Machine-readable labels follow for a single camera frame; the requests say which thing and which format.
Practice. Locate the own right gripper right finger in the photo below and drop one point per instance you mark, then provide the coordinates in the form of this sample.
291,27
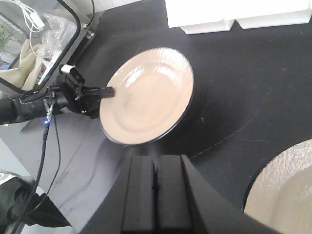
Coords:
173,205

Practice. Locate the white bin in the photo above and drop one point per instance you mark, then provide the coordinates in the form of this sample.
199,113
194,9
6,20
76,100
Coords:
268,13
198,16

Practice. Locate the stainless steel glove box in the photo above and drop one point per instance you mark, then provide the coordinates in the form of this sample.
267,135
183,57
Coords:
36,36

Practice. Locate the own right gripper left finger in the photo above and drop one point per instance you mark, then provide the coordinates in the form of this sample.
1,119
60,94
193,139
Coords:
139,215

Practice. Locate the middle white bin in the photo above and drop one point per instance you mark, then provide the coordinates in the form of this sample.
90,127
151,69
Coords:
268,13

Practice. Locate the beige plate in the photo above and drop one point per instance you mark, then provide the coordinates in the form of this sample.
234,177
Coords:
280,196
153,90

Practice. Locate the left white bin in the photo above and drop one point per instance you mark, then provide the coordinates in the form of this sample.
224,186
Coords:
198,16

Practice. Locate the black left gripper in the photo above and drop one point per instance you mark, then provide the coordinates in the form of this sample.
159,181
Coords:
70,94

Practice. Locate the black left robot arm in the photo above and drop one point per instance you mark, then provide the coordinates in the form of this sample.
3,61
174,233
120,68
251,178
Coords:
116,190

